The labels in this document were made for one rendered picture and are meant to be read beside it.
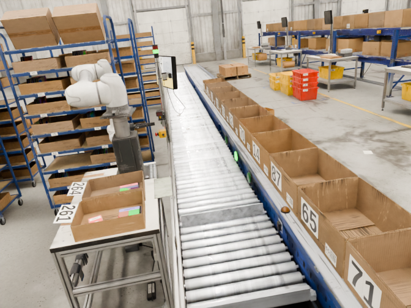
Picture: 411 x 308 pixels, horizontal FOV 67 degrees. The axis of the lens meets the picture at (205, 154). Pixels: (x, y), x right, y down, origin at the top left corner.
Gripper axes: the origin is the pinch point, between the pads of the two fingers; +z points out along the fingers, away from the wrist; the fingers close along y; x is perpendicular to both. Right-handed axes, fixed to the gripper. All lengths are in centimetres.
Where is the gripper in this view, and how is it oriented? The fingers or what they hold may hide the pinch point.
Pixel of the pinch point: (151, 124)
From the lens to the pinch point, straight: 305.6
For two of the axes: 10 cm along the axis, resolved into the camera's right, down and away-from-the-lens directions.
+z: 9.9, -1.4, 0.8
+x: 1.0, 9.3, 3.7
